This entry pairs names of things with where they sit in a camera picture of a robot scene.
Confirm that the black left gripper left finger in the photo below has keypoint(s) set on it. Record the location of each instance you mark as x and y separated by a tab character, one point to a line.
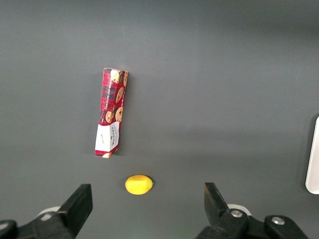
74	206

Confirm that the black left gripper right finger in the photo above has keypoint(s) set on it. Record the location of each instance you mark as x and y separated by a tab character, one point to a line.
216	211

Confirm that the pale pink plastic tray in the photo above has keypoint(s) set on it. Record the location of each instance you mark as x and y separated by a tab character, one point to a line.
313	159

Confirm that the yellow lemon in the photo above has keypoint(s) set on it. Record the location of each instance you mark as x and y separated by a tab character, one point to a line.
138	184

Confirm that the red tartan cookie box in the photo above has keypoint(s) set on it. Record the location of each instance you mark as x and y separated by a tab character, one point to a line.
111	112

